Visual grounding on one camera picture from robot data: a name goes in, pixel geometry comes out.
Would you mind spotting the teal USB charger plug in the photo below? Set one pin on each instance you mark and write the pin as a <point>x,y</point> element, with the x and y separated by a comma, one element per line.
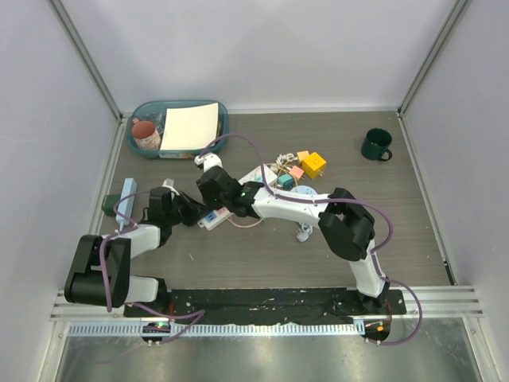
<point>286,181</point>

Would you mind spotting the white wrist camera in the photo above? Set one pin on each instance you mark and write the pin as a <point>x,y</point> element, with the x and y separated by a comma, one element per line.
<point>169,184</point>
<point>207,161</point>

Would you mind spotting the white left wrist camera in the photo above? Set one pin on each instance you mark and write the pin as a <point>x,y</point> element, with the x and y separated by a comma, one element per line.
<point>169,184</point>

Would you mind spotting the white paper sheet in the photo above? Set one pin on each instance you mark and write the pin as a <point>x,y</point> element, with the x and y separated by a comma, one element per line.
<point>190,128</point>

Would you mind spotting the yellow cube socket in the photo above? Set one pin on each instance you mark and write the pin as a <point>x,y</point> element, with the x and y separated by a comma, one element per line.
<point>314,165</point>

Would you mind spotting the light blue power strip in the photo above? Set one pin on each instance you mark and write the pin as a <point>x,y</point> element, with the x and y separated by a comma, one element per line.
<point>124,209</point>

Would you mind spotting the pink plug adapter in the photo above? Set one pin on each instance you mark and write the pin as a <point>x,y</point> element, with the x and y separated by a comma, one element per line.
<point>296,172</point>

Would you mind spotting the red patterned cup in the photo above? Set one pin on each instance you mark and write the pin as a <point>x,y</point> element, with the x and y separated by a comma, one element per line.
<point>146,135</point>

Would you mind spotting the light blue round socket base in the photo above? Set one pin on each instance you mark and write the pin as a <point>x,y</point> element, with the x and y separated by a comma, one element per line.
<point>304,189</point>

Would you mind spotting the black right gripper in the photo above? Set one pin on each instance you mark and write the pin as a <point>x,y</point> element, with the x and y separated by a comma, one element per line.
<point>210,204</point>

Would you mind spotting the teal plastic basin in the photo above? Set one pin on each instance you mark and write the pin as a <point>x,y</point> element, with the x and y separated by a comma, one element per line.
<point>155,111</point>

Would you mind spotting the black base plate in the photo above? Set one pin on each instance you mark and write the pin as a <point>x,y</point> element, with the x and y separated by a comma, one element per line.
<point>311,306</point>

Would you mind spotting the orange USB charger plug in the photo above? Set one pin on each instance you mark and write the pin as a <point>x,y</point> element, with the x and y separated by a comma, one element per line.
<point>302,155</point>

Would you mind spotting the dark green mug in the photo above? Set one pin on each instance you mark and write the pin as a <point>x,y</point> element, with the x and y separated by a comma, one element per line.
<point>376,145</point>

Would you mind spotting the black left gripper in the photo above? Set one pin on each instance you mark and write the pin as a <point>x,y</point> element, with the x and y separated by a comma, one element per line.
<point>192,208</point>

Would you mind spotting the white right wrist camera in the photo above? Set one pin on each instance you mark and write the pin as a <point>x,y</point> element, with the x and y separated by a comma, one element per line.
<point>207,161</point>

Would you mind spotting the dark green box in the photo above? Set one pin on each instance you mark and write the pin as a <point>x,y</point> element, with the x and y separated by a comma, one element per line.
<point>108,203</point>

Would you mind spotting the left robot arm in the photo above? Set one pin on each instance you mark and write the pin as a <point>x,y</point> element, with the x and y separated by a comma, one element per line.
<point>100,271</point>

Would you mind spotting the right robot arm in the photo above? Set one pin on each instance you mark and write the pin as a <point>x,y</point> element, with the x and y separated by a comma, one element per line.
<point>346,225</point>

